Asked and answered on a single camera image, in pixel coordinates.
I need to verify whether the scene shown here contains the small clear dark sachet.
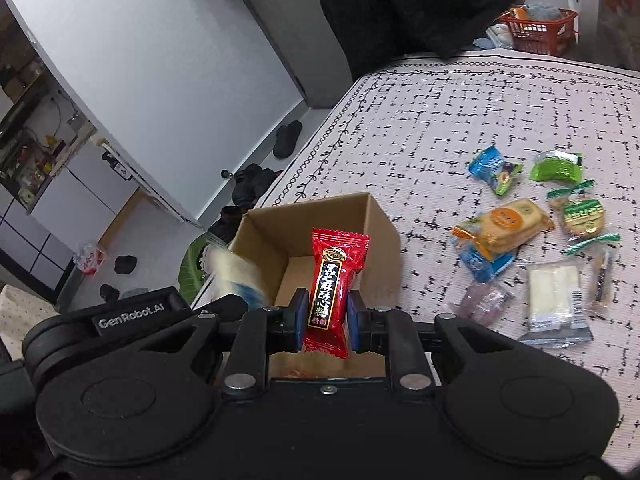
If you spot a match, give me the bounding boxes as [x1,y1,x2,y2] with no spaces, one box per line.
[589,247,616,312]

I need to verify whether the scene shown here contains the green white pastry packet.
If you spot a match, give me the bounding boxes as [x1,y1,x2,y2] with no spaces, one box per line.
[546,179,622,256]

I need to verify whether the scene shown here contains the orange cracker packet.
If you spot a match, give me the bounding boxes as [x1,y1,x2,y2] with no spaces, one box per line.
[450,198,555,261]

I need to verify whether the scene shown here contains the green leaf cartoon rug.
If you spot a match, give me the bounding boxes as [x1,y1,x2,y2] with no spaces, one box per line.
[177,232,226,304]

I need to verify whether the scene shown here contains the purple snack packet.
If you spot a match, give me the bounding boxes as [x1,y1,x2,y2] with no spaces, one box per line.
[447,282,514,327]

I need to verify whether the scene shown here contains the pile of black shoes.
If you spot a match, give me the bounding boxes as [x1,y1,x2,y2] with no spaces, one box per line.
[208,164,280,244]

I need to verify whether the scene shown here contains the grey door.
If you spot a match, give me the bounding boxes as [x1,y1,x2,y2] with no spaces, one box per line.
[243,0,352,108]

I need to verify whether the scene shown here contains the long cream biscuit pack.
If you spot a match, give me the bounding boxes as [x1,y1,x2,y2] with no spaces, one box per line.
[193,246,267,310]

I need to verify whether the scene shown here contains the black slipper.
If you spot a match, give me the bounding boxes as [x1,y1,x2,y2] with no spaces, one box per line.
[272,120,303,159]

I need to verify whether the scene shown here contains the light green snack packet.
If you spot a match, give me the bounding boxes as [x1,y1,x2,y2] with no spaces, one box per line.
[529,150,582,183]

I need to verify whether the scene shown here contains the white kitchen cabinet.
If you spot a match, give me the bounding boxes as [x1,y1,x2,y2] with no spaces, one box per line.
[1,141,138,301]

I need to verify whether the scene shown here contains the white desk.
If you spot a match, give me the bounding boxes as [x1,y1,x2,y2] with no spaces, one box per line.
[578,0,639,72]

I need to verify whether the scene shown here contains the brown cardboard box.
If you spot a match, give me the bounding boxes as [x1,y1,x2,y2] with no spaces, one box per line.
[231,192,401,379]

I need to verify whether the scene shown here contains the white clear wrapped cake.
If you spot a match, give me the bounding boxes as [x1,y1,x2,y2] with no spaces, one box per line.
[520,259,593,348]

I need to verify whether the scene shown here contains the white patterned bed cloth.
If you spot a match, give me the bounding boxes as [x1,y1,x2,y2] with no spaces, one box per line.
[255,51,639,470]

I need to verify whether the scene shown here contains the blue green candy packet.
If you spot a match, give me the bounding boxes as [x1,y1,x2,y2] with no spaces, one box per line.
[468,145,524,197]

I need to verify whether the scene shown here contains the pink tissue pack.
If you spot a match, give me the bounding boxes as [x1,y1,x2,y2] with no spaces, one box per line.
[74,243,106,275]

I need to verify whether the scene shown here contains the red plastic basket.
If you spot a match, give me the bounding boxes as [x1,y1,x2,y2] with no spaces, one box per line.
[499,9,578,56]

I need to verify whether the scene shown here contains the blue snack packet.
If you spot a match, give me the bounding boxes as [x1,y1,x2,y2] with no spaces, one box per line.
[456,243,515,283]

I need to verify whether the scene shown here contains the black clothes on chair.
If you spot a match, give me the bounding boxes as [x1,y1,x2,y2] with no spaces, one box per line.
[319,0,518,79]

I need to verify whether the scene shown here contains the red candy bar wrapper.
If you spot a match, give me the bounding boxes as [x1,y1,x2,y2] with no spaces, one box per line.
[303,228,370,359]

